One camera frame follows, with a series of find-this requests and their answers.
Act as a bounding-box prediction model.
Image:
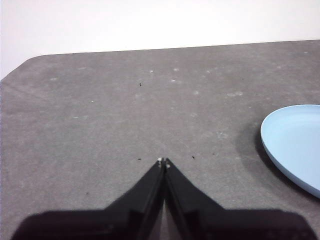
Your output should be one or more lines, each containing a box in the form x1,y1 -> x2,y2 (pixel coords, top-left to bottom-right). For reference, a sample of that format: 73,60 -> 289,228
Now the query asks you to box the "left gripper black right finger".
163,157 -> 315,240

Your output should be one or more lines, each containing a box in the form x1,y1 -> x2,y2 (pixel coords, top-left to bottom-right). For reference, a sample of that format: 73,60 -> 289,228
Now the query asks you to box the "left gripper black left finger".
11,157 -> 166,240

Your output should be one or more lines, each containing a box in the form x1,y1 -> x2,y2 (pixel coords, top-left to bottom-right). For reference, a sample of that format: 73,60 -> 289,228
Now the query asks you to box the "blue round plate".
259,104 -> 320,200

